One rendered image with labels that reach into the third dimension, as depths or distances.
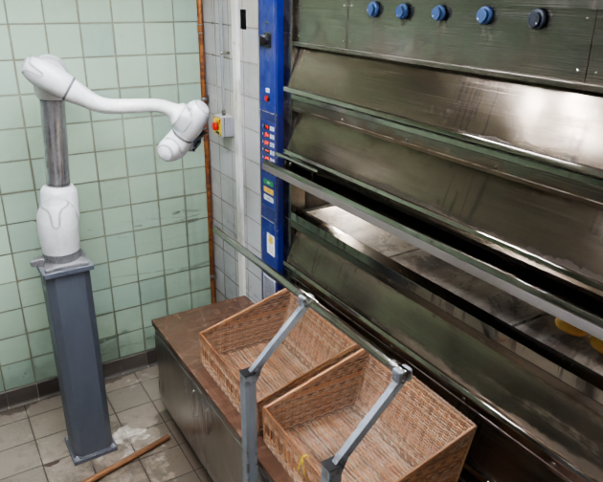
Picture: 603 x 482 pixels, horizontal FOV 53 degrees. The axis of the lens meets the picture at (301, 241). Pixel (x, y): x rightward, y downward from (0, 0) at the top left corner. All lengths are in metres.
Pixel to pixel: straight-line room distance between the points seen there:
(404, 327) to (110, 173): 1.79
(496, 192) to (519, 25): 0.45
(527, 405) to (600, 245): 0.55
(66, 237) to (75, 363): 0.60
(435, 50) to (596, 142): 0.59
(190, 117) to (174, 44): 0.81
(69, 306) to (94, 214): 0.71
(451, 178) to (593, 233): 0.49
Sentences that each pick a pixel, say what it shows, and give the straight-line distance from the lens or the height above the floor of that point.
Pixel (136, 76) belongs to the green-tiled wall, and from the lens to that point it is 3.25.
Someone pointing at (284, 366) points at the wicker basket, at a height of 0.59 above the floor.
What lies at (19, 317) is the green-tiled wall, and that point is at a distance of 3.48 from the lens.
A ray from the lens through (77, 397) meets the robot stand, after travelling 3.03.
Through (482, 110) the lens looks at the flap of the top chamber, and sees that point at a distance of 1.78.
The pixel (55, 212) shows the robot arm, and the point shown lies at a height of 1.24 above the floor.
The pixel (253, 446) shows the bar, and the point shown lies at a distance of 2.18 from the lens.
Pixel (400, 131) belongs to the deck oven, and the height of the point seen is 1.67.
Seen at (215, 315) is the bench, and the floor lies 0.58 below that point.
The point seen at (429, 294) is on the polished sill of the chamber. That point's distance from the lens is 2.06.
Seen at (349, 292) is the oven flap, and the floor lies 0.99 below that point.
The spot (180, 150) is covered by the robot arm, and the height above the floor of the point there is 1.46.
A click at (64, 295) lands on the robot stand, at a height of 0.88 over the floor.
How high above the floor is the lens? 2.10
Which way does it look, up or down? 23 degrees down
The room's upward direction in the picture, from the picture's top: 1 degrees clockwise
